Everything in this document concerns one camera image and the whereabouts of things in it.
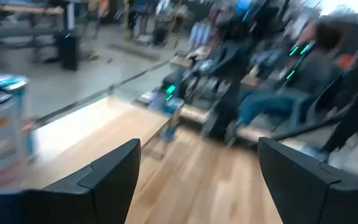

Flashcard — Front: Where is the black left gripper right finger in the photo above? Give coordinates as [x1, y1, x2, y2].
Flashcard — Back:
[258, 137, 358, 224]

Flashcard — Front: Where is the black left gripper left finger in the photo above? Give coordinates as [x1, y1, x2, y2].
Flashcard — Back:
[0, 139, 142, 224]

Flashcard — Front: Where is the silver blue Red Bull can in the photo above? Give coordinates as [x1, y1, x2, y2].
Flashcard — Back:
[0, 73, 32, 189]

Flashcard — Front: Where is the grey blue chair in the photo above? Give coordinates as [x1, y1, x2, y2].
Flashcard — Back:
[277, 88, 343, 131]

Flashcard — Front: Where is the person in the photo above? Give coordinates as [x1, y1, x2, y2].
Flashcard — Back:
[237, 20, 354, 131]

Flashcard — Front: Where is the black floor bin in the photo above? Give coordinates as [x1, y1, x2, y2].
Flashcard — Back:
[55, 30, 81, 71]

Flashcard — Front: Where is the distant office desk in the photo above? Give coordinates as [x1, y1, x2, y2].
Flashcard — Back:
[0, 2, 65, 60]

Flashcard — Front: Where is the black rig post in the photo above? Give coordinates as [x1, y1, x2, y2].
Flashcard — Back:
[321, 24, 358, 154]

